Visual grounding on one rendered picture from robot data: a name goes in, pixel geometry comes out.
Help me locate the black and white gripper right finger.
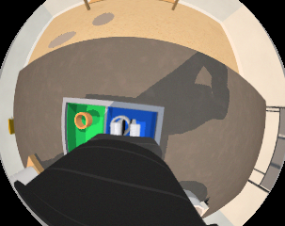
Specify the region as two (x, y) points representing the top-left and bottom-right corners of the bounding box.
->
(130, 119), (140, 137)

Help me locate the short bronze cylinder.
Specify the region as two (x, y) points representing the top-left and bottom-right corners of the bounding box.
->
(74, 112), (92, 129)

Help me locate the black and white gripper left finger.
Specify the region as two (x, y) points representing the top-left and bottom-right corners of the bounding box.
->
(110, 119), (126, 136)

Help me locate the grey two-compartment bin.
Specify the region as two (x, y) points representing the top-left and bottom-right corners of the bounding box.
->
(61, 97), (165, 155)

